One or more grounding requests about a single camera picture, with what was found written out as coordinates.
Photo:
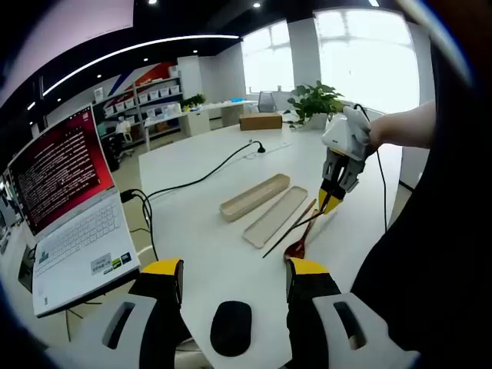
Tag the beige cutlery case base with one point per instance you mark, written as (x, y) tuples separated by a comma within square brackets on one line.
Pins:
[(250, 200)]

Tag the person's black clothing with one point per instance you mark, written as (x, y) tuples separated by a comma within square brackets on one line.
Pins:
[(423, 250)]

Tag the shelf with white bins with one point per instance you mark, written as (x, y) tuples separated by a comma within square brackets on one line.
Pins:
[(153, 94)]

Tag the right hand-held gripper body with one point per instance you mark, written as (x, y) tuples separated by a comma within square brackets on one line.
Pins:
[(346, 132)]

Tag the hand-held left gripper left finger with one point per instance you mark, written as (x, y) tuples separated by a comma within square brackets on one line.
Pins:
[(161, 307)]

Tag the white laptop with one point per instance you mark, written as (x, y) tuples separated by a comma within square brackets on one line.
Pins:
[(77, 238)]

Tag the white side counter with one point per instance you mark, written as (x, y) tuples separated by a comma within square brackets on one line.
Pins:
[(198, 123)]

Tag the grey mesh chair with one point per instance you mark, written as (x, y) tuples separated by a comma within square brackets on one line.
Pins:
[(267, 102)]

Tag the brown wooden spoon utensil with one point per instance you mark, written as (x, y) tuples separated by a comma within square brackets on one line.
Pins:
[(295, 251)]

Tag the large green potted plant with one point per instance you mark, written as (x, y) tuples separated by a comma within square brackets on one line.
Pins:
[(315, 100)]

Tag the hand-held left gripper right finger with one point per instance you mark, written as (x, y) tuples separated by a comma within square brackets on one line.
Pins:
[(307, 307)]

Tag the black computer mouse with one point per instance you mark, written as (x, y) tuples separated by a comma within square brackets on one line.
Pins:
[(230, 328)]

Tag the white table socket strip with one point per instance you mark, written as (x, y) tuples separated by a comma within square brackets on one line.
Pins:
[(276, 147)]

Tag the brown cardboard box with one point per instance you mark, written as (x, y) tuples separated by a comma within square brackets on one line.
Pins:
[(261, 122)]

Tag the large hanging display screen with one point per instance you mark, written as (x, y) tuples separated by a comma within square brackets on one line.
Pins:
[(77, 30)]

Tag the small green potted plant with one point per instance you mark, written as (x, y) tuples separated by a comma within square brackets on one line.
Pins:
[(194, 100)]

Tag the translucent cutlery case lid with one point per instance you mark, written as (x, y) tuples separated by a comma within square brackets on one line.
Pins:
[(274, 217)]

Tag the brown wooden chopstick utensil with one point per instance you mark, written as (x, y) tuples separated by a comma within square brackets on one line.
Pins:
[(305, 212), (292, 236)]

